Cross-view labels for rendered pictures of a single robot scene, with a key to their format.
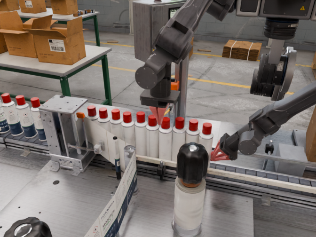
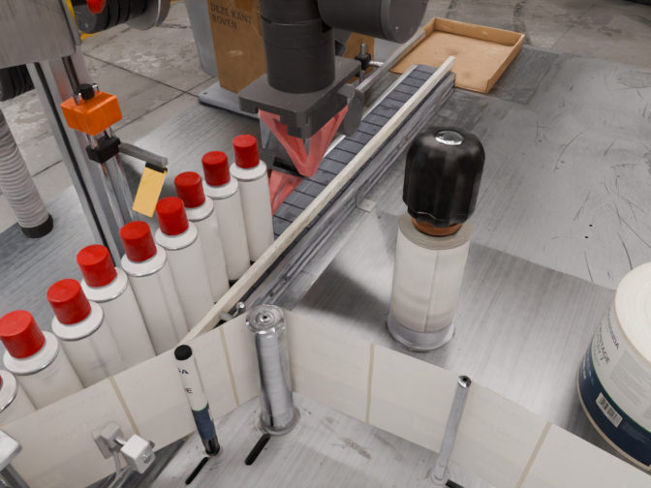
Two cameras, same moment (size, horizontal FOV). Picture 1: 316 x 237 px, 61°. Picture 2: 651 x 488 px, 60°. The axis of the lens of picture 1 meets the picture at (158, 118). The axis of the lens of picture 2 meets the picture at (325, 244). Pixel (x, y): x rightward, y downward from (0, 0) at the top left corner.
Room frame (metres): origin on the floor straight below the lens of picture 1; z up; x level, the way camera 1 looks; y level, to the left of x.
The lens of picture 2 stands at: (0.54, 0.42, 1.49)
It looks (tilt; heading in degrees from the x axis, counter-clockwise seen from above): 43 degrees down; 285
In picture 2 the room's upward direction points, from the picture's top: 1 degrees counter-clockwise
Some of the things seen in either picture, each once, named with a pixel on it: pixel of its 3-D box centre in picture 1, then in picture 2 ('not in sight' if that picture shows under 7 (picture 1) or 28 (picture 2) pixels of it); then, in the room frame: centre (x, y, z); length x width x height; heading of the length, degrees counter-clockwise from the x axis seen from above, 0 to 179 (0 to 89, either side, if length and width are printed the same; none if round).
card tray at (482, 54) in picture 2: not in sight; (458, 52); (0.56, -1.05, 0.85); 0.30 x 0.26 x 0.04; 74
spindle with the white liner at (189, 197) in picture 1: (189, 190); (432, 245); (0.54, -0.09, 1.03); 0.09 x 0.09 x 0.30
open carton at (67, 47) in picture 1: (60, 38); not in sight; (2.47, 0.89, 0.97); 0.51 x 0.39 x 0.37; 164
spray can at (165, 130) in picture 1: (165, 141); (185, 267); (0.84, -0.03, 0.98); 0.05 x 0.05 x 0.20
